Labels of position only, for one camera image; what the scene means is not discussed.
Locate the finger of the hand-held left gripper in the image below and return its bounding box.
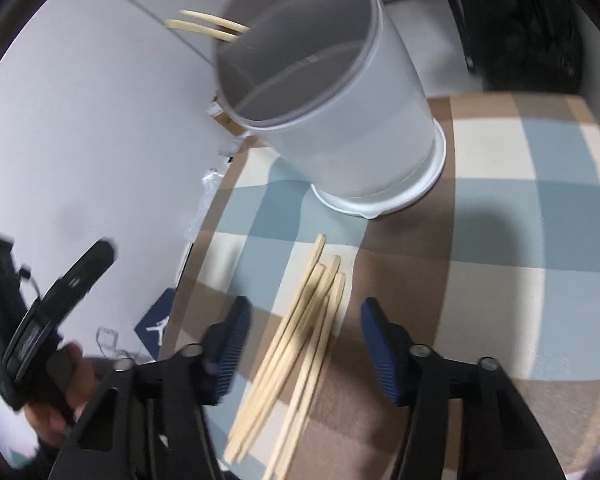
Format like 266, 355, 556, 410
2, 240, 118, 377

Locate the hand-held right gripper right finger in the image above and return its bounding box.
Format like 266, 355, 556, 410
361, 298, 566, 480

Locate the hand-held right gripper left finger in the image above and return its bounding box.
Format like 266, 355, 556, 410
47, 296, 252, 480

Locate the pile of wooden chopsticks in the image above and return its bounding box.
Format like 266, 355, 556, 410
224, 232, 348, 480

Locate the white plastic utensil holder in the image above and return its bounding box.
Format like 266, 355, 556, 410
212, 0, 448, 220

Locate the slim wooden chopstick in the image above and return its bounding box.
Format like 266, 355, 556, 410
165, 19, 242, 43
179, 10, 252, 33

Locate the person's left hand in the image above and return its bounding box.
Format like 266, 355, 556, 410
24, 344, 102, 446

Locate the navy box with white figure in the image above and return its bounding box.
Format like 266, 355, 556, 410
134, 287, 177, 362

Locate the plaid tablecloth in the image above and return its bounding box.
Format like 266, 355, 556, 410
177, 92, 600, 480

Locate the clear crumpled plastic bag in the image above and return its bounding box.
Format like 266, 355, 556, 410
184, 145, 237, 242

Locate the brown cardboard box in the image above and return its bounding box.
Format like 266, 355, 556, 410
206, 91, 251, 137

